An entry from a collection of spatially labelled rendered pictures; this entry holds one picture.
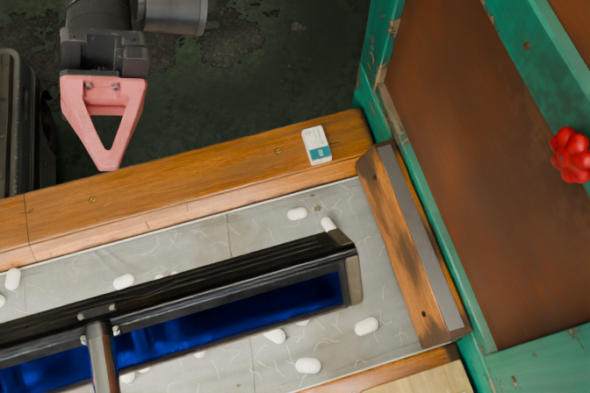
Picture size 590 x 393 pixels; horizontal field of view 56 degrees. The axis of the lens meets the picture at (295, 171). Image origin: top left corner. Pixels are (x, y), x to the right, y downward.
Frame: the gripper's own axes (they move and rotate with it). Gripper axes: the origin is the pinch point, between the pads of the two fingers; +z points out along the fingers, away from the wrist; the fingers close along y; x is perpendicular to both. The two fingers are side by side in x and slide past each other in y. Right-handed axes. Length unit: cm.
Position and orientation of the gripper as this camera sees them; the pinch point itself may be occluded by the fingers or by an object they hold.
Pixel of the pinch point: (108, 160)
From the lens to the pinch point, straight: 46.9
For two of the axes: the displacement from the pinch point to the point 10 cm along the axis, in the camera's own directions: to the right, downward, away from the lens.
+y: -3.2, 4.5, 8.3
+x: -9.3, 0.3, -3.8
